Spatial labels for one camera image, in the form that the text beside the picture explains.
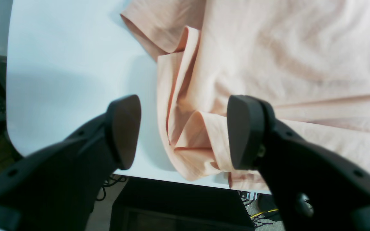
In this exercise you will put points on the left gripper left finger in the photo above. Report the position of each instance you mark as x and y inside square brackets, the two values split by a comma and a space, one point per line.
[54, 189]

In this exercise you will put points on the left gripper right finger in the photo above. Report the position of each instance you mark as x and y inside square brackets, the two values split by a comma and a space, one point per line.
[313, 188]

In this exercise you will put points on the peach T-shirt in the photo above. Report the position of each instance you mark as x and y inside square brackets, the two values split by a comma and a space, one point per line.
[310, 59]

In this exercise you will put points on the black monitor under table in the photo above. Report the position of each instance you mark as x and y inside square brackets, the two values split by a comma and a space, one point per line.
[156, 205]

